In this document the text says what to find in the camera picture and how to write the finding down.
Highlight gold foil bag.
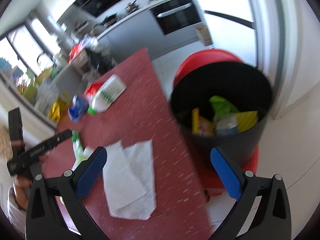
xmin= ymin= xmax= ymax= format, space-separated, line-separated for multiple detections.
xmin=47 ymin=98 xmax=68 ymax=123

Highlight clear plastic bag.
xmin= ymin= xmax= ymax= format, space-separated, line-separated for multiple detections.
xmin=35 ymin=80 xmax=59 ymax=115

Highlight blue grey bandage box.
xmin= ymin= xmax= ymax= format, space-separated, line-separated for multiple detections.
xmin=214 ymin=114 xmax=239 ymax=137

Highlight green snack wrapper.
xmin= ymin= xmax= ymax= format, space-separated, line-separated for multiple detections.
xmin=209 ymin=96 xmax=239 ymax=117

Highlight person's left hand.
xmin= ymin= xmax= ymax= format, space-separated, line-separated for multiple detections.
xmin=13 ymin=175 xmax=33 ymax=211

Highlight black built-in oven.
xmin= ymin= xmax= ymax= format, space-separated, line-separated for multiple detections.
xmin=150 ymin=0 xmax=201 ymax=35

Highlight grey kitchen cabinets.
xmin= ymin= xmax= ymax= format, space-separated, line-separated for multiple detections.
xmin=97 ymin=8 xmax=166 ymax=63

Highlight green hand cream tube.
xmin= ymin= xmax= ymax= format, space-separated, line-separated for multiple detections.
xmin=71 ymin=130 xmax=93 ymax=171

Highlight cardboard box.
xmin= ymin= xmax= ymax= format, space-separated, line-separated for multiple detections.
xmin=195 ymin=24 xmax=213 ymax=46

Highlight dark cooking pot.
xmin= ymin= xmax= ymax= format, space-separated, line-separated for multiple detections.
xmin=125 ymin=0 xmax=139 ymax=13

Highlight black plastic bag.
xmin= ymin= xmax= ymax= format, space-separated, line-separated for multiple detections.
xmin=85 ymin=48 xmax=116 ymax=75

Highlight black trash bin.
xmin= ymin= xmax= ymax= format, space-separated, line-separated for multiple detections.
xmin=170 ymin=61 xmax=273 ymax=166

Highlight blue crumpled wrapper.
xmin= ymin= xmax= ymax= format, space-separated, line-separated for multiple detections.
xmin=68 ymin=95 xmax=88 ymax=122

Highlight pink lattice basket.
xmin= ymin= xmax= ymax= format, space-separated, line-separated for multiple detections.
xmin=68 ymin=42 xmax=89 ymax=68

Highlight black frying pan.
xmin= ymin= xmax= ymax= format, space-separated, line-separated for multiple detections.
xmin=102 ymin=14 xmax=117 ymax=28

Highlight white refrigerator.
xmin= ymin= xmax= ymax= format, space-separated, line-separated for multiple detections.
xmin=197 ymin=0 xmax=257 ymax=66

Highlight green plastic basket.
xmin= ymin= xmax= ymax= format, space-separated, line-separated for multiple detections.
xmin=22 ymin=81 xmax=39 ymax=105

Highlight red white crumpled wrapper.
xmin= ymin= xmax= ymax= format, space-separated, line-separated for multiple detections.
xmin=83 ymin=82 xmax=104 ymax=103

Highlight white bottle green cap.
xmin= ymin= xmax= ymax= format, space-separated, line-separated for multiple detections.
xmin=87 ymin=74 xmax=127 ymax=116

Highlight yellow snack packet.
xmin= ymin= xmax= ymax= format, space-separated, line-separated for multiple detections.
xmin=192 ymin=108 xmax=215 ymax=137

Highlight white paper towel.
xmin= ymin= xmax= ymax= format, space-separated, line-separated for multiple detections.
xmin=103 ymin=140 xmax=157 ymax=220

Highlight yellow foam fruit net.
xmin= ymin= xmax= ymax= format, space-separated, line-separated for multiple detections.
xmin=235 ymin=111 xmax=258 ymax=133

